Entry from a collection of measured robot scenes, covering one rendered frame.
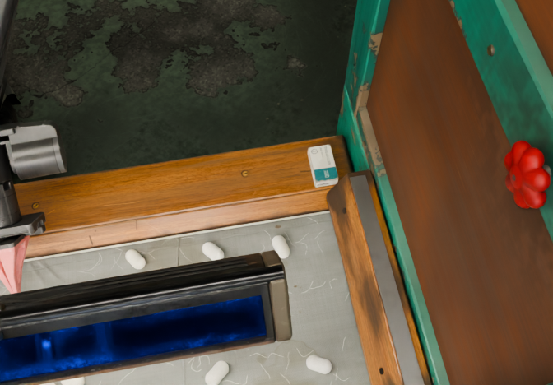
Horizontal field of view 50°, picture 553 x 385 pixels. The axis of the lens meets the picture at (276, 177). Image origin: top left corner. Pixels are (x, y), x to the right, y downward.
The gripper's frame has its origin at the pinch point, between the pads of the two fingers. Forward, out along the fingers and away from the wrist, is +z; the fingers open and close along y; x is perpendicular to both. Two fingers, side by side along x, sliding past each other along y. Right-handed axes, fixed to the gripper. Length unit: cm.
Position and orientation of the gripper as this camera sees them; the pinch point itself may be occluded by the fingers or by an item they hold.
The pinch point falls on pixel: (15, 288)
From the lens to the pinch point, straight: 89.2
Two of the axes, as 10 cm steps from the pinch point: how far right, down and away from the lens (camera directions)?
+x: -1.0, -2.0, 9.7
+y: 9.8, -1.6, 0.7
